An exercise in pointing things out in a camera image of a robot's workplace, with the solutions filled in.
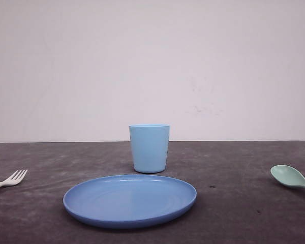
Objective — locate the white plastic fork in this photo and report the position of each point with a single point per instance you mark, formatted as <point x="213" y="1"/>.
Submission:
<point x="14" y="179"/>

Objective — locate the mint green plastic spoon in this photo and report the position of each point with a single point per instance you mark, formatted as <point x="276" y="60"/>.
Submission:
<point x="288" y="176"/>

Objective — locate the light blue plastic cup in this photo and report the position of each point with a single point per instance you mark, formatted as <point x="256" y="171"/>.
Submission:
<point x="149" y="145"/>

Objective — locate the blue round plastic plate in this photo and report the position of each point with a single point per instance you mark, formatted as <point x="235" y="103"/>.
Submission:
<point x="129" y="201"/>

